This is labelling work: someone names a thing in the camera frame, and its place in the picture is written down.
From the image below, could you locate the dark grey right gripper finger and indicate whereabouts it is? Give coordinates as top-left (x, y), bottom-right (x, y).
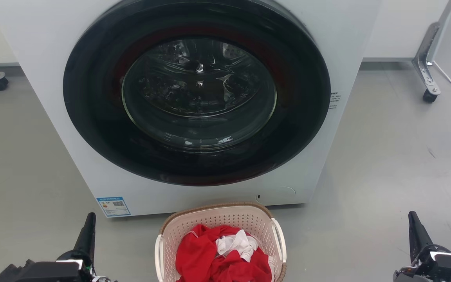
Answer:
top-left (408, 211), bottom-right (433, 263)

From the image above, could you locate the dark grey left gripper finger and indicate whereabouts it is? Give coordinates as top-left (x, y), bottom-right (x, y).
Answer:
top-left (73, 213), bottom-right (97, 262)

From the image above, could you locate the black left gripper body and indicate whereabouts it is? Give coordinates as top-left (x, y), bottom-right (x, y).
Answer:
top-left (0, 251), bottom-right (116, 282)

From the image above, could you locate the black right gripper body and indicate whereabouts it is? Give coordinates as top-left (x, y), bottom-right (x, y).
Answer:
top-left (393, 244), bottom-right (451, 282)

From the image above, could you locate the cream perforated laundry basket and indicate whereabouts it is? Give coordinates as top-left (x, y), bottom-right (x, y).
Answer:
top-left (155, 202), bottom-right (287, 282)

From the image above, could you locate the blue energy label sticker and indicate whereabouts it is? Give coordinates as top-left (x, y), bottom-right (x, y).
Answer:
top-left (96, 197), bottom-right (131, 217)

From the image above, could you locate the red garment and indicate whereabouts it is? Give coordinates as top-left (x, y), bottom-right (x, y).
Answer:
top-left (175, 224), bottom-right (273, 282)

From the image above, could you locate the black round washer door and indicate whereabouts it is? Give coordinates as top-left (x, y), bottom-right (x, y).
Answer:
top-left (63, 0), bottom-right (332, 186)

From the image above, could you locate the round white filter cover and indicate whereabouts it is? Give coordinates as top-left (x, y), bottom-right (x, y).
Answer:
top-left (255, 186), bottom-right (296, 205)

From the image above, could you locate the white garment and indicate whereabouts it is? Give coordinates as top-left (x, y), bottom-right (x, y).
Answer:
top-left (215, 230), bottom-right (259, 262)

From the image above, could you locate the white front-load washing machine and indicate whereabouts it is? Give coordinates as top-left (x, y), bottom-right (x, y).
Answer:
top-left (0, 0), bottom-right (382, 218)

